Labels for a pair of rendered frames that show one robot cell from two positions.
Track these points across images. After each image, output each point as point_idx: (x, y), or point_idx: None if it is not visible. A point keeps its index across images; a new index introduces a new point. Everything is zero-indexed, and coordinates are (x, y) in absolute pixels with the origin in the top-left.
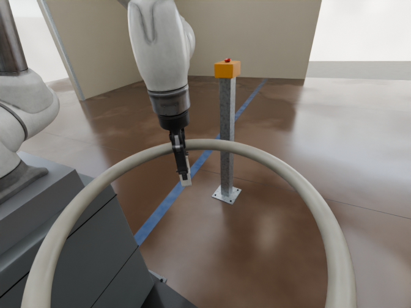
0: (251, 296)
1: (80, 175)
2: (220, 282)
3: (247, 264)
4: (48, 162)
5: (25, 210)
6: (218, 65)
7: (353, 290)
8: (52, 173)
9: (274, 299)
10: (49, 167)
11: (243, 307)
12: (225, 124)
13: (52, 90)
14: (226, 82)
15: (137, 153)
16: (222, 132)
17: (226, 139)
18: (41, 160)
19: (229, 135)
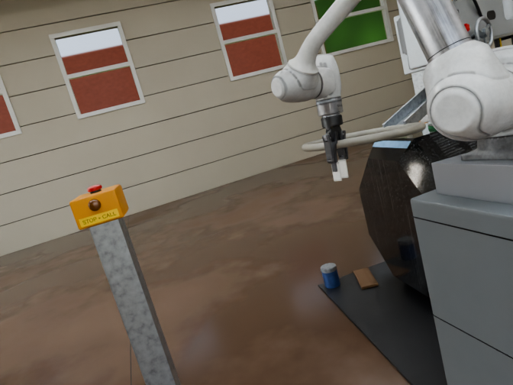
0: (335, 360)
1: (449, 202)
2: (357, 382)
3: (311, 383)
4: (468, 163)
5: None
6: (117, 189)
7: None
8: (456, 160)
9: (317, 351)
10: (462, 161)
11: (351, 357)
12: (154, 312)
13: (427, 101)
14: (124, 224)
15: (365, 135)
16: (160, 336)
17: (166, 345)
18: (480, 163)
19: (162, 331)
